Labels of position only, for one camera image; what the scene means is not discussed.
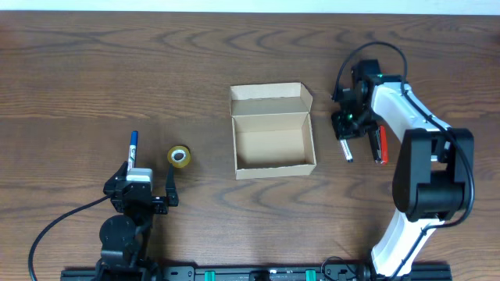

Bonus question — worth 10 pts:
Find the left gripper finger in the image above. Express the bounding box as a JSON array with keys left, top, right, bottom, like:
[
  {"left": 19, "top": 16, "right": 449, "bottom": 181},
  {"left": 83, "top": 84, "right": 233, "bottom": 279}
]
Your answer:
[
  {"left": 165, "top": 164, "right": 177, "bottom": 199},
  {"left": 104, "top": 162, "right": 128, "bottom": 187}
]

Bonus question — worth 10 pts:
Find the black cap marker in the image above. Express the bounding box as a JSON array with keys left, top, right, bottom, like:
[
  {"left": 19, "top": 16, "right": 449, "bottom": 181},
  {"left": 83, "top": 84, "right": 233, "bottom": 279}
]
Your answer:
[{"left": 340, "top": 139, "right": 353, "bottom": 162}]

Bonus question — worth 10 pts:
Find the blue cap marker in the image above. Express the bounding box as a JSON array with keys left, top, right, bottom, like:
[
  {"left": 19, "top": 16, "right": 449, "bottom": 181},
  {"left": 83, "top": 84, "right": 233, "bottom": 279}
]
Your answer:
[{"left": 127, "top": 130, "right": 138, "bottom": 171}]

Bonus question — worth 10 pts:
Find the yellow tape roll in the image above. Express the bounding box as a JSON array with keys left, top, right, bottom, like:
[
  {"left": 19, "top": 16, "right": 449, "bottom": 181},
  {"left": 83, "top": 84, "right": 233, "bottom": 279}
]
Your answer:
[{"left": 167, "top": 145, "right": 191, "bottom": 169}]

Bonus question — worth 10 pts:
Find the red black stapler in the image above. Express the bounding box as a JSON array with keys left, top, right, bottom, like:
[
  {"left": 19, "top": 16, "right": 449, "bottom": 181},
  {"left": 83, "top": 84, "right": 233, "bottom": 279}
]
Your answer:
[{"left": 368, "top": 125, "right": 388, "bottom": 165}]

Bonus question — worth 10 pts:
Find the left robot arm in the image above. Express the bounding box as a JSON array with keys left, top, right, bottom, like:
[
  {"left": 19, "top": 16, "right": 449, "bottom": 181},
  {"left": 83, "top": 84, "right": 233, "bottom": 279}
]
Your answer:
[{"left": 93, "top": 162, "right": 179, "bottom": 281}]

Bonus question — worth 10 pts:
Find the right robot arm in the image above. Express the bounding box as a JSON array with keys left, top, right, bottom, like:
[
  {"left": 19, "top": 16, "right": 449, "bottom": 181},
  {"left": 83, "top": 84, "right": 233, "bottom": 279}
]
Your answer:
[{"left": 331, "top": 59, "right": 475, "bottom": 280}]

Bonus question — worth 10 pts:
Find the open cardboard box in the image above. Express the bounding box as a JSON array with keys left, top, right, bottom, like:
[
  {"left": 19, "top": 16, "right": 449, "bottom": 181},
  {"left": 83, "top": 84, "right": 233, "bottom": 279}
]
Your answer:
[{"left": 230, "top": 82, "right": 317, "bottom": 180}]

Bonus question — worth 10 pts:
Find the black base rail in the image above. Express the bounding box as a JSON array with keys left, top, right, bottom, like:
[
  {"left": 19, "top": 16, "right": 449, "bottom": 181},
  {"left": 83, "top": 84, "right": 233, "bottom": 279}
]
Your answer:
[{"left": 60, "top": 263, "right": 453, "bottom": 281}]

